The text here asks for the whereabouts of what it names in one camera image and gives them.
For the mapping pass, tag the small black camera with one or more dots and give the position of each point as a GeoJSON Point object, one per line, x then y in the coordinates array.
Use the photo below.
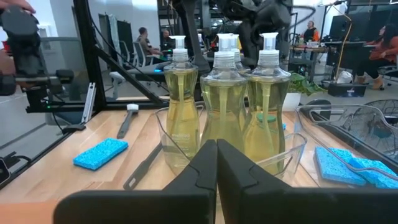
{"type": "Point", "coordinates": [3, 171]}

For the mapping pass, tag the clear yellow soap pump bottle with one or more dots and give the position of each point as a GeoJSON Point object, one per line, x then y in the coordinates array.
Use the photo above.
{"type": "Point", "coordinates": [182, 124]}
{"type": "Point", "coordinates": [224, 124]}
{"type": "Point", "coordinates": [267, 130]}

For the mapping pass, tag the clear plastic bin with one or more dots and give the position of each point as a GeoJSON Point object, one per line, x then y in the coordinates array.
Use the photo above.
{"type": "Point", "coordinates": [323, 137]}
{"type": "Point", "coordinates": [292, 146]}

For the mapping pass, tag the green bottle front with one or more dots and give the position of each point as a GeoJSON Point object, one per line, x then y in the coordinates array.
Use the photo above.
{"type": "Point", "coordinates": [237, 54]}

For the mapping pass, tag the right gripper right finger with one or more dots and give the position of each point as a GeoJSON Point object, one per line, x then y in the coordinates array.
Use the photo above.
{"type": "Point", "coordinates": [248, 193]}

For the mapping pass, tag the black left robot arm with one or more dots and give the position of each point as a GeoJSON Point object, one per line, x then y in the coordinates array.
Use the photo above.
{"type": "Point", "coordinates": [194, 37]}

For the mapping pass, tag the green plant white pot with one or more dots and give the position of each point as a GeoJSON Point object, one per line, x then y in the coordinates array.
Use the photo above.
{"type": "Point", "coordinates": [303, 85]}

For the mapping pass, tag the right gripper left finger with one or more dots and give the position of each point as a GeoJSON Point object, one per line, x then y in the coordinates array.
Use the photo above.
{"type": "Point", "coordinates": [186, 199]}

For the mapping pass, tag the black aluminium table frame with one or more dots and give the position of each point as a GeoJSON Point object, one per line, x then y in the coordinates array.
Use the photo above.
{"type": "Point", "coordinates": [88, 46]}

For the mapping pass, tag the small black dish brush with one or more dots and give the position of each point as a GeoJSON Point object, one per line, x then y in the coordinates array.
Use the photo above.
{"type": "Point", "coordinates": [143, 168]}

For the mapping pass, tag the black floor fan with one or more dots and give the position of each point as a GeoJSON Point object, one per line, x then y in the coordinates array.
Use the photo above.
{"type": "Point", "coordinates": [373, 124]}

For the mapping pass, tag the grey dish brush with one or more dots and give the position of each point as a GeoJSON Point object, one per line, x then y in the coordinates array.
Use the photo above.
{"type": "Point", "coordinates": [126, 124]}

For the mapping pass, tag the black floor case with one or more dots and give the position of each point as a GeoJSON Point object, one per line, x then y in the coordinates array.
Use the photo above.
{"type": "Point", "coordinates": [346, 90]}

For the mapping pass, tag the person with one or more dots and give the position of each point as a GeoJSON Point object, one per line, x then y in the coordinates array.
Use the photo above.
{"type": "Point", "coordinates": [311, 31]}
{"type": "Point", "coordinates": [168, 40]}
{"type": "Point", "coordinates": [146, 43]}
{"type": "Point", "coordinates": [17, 4]}
{"type": "Point", "coordinates": [384, 53]}

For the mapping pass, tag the white light strip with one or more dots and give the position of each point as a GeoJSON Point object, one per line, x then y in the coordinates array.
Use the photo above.
{"type": "Point", "coordinates": [88, 102]}

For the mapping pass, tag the white bag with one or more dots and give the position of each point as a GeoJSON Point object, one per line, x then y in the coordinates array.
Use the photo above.
{"type": "Point", "coordinates": [344, 77]}

